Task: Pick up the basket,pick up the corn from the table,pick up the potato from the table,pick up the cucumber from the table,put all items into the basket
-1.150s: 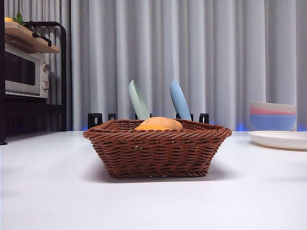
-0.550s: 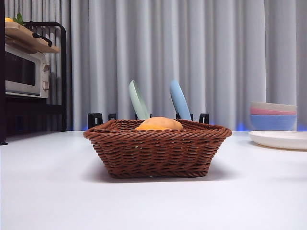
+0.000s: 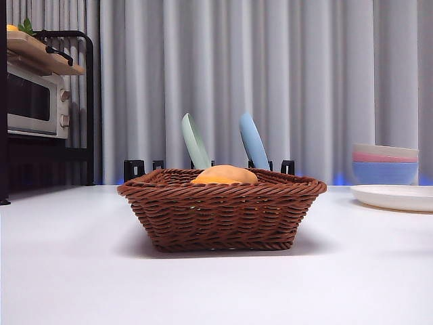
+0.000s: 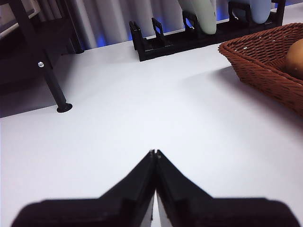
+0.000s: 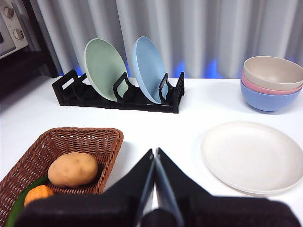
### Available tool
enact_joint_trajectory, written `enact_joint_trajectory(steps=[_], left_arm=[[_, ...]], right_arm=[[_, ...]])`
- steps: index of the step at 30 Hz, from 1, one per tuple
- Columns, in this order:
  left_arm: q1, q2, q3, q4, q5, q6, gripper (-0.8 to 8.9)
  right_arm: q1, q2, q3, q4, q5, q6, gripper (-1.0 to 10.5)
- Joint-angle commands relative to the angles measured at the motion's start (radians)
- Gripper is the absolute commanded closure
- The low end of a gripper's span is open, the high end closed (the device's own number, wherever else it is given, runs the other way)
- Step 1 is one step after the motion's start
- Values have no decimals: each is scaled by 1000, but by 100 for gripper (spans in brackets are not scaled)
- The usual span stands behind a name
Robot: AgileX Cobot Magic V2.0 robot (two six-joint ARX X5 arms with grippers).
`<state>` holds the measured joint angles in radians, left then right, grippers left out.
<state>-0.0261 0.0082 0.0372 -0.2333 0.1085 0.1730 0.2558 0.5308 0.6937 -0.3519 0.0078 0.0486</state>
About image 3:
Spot black plate rack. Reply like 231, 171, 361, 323
123, 158, 296, 182

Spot white flat plate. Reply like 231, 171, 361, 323
349, 184, 433, 213

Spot brown wicker basket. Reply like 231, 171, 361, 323
117, 168, 328, 253

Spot wooden tray with black handle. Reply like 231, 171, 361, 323
6, 30, 86, 77

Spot black metal shelf frame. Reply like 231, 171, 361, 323
0, 0, 96, 206

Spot white bowl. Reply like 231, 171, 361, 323
352, 143, 420, 159

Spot light blue plate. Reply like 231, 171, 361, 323
239, 112, 271, 172

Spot tan potato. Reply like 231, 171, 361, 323
200, 165, 259, 186

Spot green leaves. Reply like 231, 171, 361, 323
17, 18, 35, 37

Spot pink bowl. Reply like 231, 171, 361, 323
352, 151, 419, 165

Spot silver toaster oven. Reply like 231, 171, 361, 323
6, 62, 72, 140

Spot grey curtain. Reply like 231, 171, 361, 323
6, 0, 433, 186

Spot blue bowl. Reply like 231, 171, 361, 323
351, 161, 419, 186

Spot pale green plate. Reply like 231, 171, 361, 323
181, 112, 212, 170

